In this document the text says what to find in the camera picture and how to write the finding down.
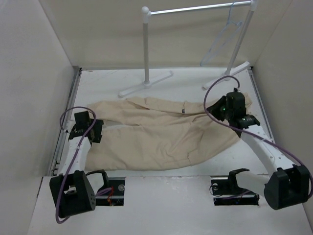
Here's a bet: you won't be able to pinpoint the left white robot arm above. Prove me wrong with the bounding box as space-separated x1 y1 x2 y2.
49 107 110 224

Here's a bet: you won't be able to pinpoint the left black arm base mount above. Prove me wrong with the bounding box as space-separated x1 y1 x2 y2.
86 170 126 206

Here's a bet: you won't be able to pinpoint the white clothes rack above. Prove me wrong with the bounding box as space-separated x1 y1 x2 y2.
118 0 258 98

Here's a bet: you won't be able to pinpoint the beige trousers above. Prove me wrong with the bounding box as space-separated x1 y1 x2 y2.
86 97 239 171

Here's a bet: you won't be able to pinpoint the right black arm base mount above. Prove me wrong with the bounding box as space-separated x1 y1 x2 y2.
209 168 260 206

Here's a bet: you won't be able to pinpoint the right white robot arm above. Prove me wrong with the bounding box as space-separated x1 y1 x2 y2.
204 90 313 210

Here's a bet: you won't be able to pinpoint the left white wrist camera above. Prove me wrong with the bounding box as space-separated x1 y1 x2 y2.
63 120 75 133

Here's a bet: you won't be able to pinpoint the light blue wire hanger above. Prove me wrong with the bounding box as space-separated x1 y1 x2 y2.
200 1 243 67

